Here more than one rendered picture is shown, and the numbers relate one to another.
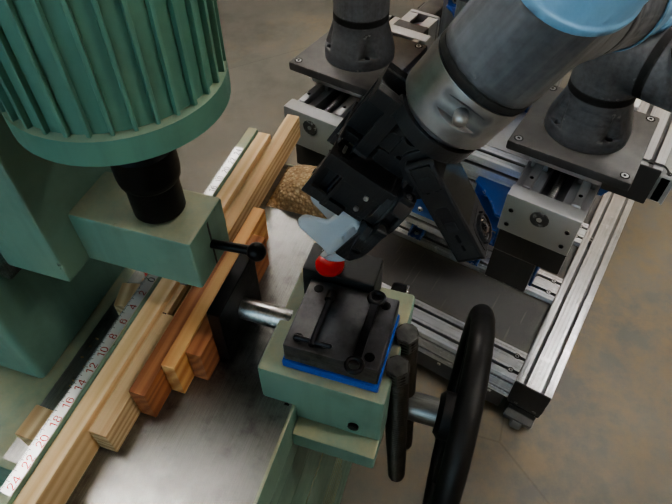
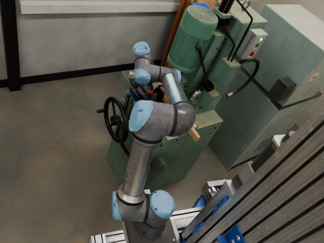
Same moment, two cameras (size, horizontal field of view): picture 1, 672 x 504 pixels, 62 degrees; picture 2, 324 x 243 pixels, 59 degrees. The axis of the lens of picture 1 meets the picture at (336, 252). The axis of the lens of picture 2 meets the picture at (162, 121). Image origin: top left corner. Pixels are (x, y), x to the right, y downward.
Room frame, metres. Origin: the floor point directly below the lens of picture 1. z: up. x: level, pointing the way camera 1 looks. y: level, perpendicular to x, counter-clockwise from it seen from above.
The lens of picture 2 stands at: (0.98, -1.12, 2.09)
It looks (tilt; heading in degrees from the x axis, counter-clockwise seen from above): 44 degrees down; 113
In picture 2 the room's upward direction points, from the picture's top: 24 degrees clockwise
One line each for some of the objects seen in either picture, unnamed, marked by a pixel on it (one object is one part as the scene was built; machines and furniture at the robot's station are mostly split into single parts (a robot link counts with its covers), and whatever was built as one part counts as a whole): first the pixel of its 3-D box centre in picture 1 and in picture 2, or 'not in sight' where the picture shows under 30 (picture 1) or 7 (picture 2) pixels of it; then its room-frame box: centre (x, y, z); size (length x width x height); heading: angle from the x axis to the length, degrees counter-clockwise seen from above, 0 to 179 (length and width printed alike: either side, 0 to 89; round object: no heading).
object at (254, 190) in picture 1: (220, 247); (173, 106); (0.48, 0.15, 0.92); 0.54 x 0.02 x 0.04; 162
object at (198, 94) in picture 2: not in sight; (198, 96); (0.56, 0.26, 1.02); 0.12 x 0.03 x 0.12; 72
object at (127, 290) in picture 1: (135, 301); not in sight; (0.47, 0.28, 0.82); 0.04 x 0.04 x 0.03; 86
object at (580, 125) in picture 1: (595, 106); (152, 219); (0.86, -0.47, 0.87); 0.15 x 0.15 x 0.10
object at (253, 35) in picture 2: not in sight; (251, 44); (0.63, 0.44, 1.40); 0.10 x 0.06 x 0.16; 72
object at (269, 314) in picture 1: (260, 312); (154, 95); (0.36, 0.08, 0.95); 0.09 x 0.07 x 0.09; 162
